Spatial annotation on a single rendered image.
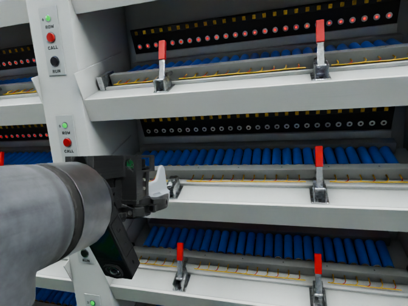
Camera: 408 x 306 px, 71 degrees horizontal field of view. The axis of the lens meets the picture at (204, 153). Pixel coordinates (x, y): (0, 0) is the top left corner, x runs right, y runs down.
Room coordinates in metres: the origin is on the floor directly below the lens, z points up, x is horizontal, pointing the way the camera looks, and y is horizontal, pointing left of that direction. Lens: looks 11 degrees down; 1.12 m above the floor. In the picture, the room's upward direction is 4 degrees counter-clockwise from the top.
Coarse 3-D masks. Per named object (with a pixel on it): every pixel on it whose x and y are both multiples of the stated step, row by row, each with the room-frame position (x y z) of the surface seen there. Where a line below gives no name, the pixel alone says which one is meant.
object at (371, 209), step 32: (192, 192) 0.53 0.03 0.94; (224, 192) 0.52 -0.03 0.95; (256, 192) 0.50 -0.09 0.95; (288, 192) 0.49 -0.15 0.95; (352, 192) 0.46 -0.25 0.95; (384, 192) 0.45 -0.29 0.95; (288, 224) 0.47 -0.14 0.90; (320, 224) 0.45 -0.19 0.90; (352, 224) 0.44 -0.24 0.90; (384, 224) 0.42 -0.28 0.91
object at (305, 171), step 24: (168, 168) 0.58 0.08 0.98; (192, 168) 0.57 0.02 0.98; (216, 168) 0.56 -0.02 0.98; (240, 168) 0.54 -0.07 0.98; (264, 168) 0.53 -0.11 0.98; (288, 168) 0.52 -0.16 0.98; (312, 168) 0.51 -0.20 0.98; (336, 168) 0.50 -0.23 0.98; (360, 168) 0.49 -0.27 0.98; (384, 168) 0.47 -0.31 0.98
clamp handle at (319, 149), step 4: (316, 148) 0.47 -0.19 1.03; (320, 148) 0.47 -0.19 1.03; (316, 152) 0.47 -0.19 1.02; (320, 152) 0.47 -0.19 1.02; (316, 156) 0.47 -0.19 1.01; (320, 156) 0.47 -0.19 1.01; (316, 160) 0.47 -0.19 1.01; (320, 160) 0.47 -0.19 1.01; (316, 164) 0.47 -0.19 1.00; (320, 164) 0.46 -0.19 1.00; (316, 168) 0.47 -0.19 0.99; (320, 168) 0.46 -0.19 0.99; (316, 172) 0.46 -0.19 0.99; (320, 172) 0.46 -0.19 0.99; (316, 176) 0.46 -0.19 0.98; (320, 176) 0.46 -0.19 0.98; (316, 180) 0.46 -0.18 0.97; (320, 180) 0.46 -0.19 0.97; (316, 184) 0.46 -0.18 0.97; (320, 184) 0.46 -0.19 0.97
